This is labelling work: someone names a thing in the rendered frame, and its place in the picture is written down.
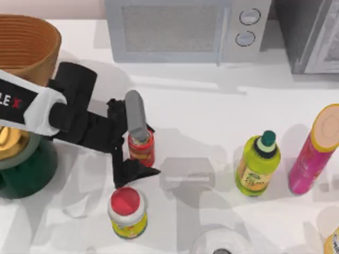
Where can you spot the red can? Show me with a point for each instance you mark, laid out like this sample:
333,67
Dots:
143,152

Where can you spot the red-lidded yellow jar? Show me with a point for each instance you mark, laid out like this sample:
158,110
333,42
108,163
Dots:
127,211

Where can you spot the pale microwave oven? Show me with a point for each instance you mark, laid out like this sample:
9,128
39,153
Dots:
172,31

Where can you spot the brown wooden basket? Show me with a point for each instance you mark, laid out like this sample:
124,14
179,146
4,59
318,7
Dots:
29,47

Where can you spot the green bottle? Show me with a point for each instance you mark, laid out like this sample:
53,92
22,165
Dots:
255,169

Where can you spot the microwave knob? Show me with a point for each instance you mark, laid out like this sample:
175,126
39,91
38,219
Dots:
245,38
249,16

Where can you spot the pink tube can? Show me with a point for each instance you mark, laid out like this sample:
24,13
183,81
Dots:
312,150

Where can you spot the grey cabinet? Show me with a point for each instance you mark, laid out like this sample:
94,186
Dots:
296,34

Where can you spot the yellow can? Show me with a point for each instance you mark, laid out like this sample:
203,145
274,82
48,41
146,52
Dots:
333,242

